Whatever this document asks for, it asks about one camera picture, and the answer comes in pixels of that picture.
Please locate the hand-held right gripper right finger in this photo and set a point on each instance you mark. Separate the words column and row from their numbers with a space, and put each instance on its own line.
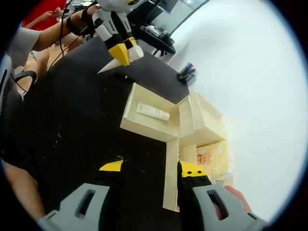
column 231, row 211

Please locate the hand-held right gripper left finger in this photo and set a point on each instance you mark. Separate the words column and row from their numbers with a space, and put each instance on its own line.
column 69, row 209

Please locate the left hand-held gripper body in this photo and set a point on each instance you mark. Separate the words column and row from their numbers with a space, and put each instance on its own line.
column 120, row 4

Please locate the short white cosmetic tube bottle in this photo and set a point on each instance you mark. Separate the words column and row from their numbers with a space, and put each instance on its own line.
column 130, row 56

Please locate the cream drawer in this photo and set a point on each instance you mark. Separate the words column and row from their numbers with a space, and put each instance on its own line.
column 171, row 173
column 149, row 125

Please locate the long white cosmetic tube bottle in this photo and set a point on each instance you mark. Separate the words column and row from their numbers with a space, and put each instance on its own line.
column 152, row 111

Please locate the cream drawer organizer box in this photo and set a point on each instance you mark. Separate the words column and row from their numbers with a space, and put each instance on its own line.
column 204, row 125

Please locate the person's right hand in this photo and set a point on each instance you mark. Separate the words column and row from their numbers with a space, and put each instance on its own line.
column 237, row 196

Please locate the person's left hand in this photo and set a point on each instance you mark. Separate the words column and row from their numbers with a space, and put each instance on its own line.
column 90, row 18

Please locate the black background desk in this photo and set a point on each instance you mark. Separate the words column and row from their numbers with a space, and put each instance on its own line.
column 156, row 41

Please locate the black wristband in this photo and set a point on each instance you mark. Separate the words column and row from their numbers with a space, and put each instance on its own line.
column 73, row 24

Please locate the person's bare leg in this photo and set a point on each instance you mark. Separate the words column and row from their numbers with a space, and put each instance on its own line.
column 24, row 190

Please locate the black mesh pen holder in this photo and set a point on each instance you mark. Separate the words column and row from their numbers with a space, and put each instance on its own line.
column 186, row 75

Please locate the grey shirt sleeve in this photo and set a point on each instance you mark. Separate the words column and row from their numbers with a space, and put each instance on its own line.
column 22, row 45

